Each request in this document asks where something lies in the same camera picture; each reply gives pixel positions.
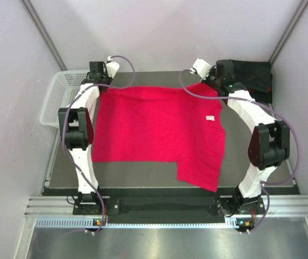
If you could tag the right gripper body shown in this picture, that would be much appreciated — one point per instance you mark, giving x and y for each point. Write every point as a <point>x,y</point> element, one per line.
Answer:
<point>211,80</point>

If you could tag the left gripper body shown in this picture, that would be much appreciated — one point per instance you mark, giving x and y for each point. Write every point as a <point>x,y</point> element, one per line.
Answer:
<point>106,77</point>

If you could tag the pink t shirt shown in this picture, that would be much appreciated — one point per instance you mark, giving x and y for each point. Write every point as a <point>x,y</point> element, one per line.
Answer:
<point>157,124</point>

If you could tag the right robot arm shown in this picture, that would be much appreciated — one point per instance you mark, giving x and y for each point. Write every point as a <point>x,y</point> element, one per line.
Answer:
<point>243,86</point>

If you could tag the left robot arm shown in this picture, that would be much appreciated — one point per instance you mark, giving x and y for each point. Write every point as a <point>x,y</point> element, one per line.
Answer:
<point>76,130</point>

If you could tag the white plastic basket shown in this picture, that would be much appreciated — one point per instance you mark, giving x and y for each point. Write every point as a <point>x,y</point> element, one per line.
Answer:
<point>63,88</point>

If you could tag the black folded t shirt top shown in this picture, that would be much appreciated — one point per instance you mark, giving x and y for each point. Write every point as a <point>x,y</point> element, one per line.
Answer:
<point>251,73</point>

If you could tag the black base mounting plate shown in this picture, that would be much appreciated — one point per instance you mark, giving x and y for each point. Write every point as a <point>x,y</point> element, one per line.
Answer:
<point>175,209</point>

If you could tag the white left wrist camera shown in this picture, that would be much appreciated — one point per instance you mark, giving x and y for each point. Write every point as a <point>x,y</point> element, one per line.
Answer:
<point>111,67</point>

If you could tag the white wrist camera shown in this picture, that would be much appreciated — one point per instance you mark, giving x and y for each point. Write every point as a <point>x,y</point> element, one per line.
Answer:
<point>201,68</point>
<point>111,67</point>

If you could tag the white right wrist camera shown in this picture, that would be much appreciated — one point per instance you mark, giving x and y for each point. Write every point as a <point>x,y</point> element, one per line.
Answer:
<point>201,68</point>

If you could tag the aluminium corner post left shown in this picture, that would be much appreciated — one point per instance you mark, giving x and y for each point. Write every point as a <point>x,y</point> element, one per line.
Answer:
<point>35,18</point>

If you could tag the aluminium corner post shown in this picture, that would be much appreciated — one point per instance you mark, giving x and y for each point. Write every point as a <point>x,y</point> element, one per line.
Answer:
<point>298,14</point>
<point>35,18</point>

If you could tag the aluminium corner post right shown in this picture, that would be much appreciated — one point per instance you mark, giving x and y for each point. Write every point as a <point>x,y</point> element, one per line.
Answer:
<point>298,14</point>

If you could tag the slotted grey cable duct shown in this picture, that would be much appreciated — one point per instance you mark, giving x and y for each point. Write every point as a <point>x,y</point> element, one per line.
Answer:
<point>94,223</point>

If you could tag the aluminium frame rail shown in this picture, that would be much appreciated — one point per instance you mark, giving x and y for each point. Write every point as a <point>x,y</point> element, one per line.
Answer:
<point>280,206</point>

